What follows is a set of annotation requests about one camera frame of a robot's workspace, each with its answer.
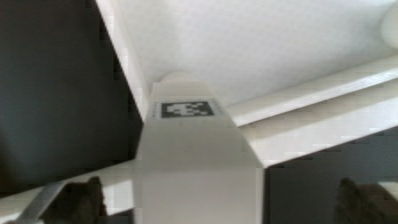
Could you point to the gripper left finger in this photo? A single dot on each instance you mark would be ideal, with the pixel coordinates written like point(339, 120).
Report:
point(67, 204)

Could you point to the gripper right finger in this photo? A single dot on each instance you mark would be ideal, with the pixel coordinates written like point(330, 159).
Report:
point(366, 206)

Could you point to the white desk top tray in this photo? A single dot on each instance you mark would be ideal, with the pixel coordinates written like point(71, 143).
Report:
point(296, 60)

